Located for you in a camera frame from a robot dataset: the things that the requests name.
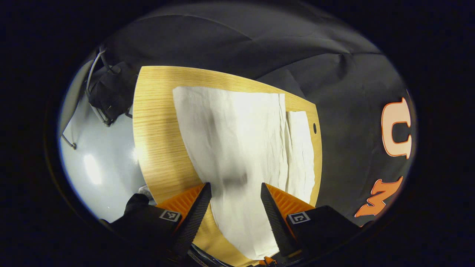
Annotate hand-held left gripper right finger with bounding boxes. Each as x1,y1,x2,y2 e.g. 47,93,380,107
261,182,362,260

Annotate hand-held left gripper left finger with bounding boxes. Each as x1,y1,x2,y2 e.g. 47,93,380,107
100,182,212,259

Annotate white jeans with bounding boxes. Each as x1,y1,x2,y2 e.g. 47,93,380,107
173,86,316,261

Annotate black backdrop cloth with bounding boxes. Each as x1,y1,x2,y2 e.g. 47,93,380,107
100,3,417,228

